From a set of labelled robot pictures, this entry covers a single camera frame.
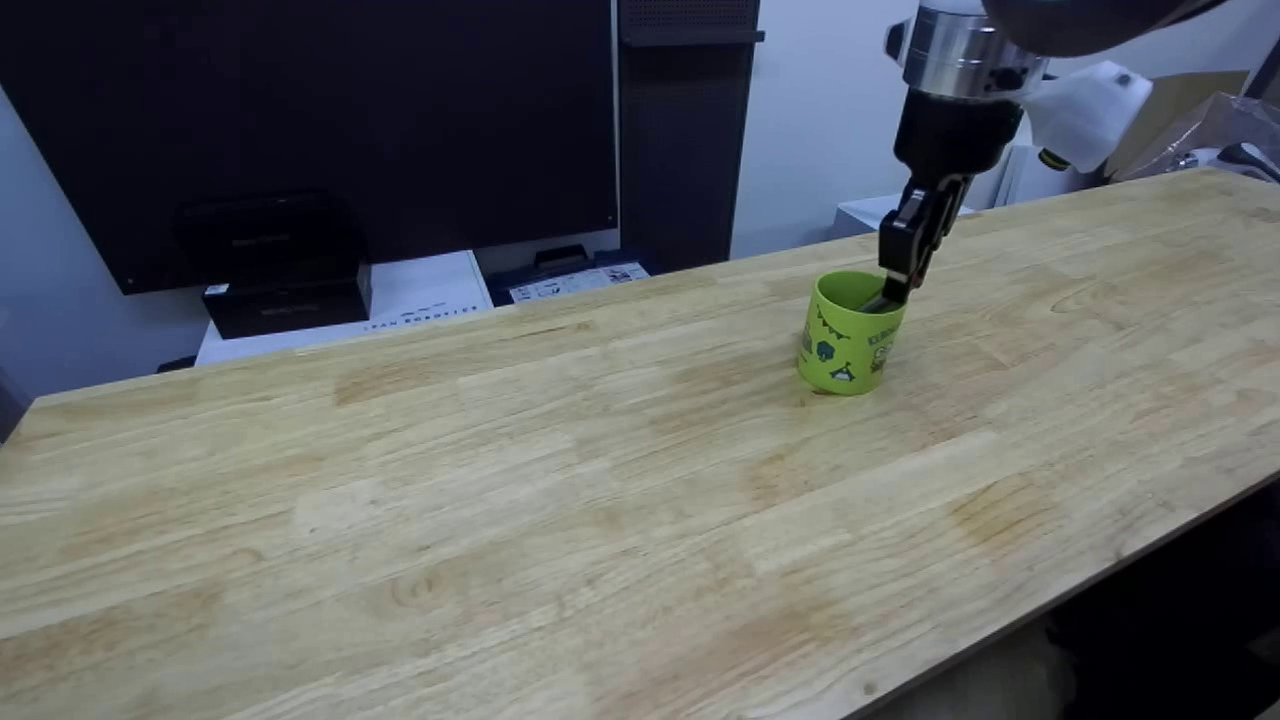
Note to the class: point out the dark vertical pillar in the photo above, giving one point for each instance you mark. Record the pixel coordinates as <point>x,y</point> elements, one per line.
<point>684,124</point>

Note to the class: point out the white rounded device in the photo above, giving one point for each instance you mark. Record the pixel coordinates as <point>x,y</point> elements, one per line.
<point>1086,114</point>

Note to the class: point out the white cardboard box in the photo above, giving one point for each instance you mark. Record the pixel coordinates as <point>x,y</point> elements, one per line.
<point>412,299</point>

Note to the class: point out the yellow-green printed mug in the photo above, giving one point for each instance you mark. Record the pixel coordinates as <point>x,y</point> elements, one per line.
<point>847,340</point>

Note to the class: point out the black box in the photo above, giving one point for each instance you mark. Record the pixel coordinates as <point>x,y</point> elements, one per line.
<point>274,264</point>

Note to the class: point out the robot arm with silver flange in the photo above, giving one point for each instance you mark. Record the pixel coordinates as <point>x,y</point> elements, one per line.
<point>1021,34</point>

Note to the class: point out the brown cardboard box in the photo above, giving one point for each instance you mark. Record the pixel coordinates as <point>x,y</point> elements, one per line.
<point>1186,121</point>

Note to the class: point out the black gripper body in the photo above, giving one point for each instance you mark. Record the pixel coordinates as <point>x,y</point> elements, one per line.
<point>954,133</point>

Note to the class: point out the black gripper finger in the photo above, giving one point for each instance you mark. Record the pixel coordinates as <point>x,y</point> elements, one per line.
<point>941,214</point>
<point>902,241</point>

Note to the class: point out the large black monitor screen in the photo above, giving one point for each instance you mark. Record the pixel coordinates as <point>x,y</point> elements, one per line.
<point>304,124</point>

